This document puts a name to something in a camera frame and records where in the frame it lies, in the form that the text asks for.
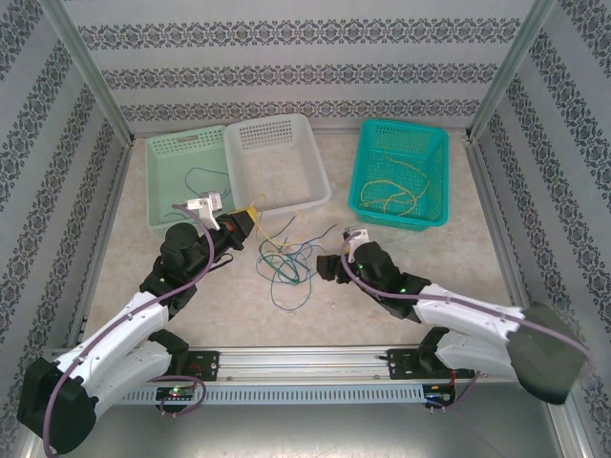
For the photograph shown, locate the thin yellow cable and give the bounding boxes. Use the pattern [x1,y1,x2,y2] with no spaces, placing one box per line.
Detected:
[358,150,431,217]
[252,193,306,249]

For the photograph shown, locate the thin blue cable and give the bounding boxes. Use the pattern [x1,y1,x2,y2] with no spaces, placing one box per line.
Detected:
[269,223,341,311]
[161,166,233,221]

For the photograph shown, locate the teal plastic basket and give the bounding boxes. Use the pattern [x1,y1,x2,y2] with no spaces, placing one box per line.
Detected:
[348,117,451,234]

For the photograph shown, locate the white plastic basket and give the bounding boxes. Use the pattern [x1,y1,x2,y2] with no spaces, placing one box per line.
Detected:
[222,113,333,219]

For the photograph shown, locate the light green plastic basket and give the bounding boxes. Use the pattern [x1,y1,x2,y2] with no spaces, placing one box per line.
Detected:
[145,124,236,239]

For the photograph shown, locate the small green circuit board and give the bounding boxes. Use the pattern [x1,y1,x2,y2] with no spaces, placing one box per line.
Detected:
[423,385,457,406]
[156,385,197,401]

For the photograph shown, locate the grey metal panel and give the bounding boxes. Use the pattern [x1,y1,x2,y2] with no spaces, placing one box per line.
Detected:
[26,381,591,458]

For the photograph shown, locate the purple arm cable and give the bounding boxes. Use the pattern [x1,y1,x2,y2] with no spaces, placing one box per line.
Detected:
[341,236,593,416]
[41,202,214,458]

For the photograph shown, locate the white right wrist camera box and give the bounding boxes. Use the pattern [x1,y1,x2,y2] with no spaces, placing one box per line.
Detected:
[341,227,371,261]

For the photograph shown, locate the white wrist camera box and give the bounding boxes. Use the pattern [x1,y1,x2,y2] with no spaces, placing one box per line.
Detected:
[185,190,223,231]
[341,227,371,261]

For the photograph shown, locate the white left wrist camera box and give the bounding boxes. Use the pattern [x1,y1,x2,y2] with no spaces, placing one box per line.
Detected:
[185,190,223,231]

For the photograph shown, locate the aluminium frame side rail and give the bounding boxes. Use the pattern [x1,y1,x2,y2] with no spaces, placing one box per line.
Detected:
[460,131,536,343]
[64,140,137,347]

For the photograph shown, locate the aluminium mounting rail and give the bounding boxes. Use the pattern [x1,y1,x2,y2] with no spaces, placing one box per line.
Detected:
[45,346,559,383]

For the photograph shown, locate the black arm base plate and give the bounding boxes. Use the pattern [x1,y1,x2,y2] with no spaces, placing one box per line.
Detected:
[387,347,476,381]
[142,350,221,383]

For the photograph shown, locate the grey slotted cable duct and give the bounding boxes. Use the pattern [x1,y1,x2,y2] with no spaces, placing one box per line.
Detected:
[114,385,454,406]

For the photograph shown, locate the aluminium frame back rail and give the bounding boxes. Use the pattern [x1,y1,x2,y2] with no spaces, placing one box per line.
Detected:
[131,123,472,140]

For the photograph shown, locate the aluminium frame post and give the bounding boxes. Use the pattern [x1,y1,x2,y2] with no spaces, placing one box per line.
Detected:
[465,0,558,142]
[40,0,135,144]

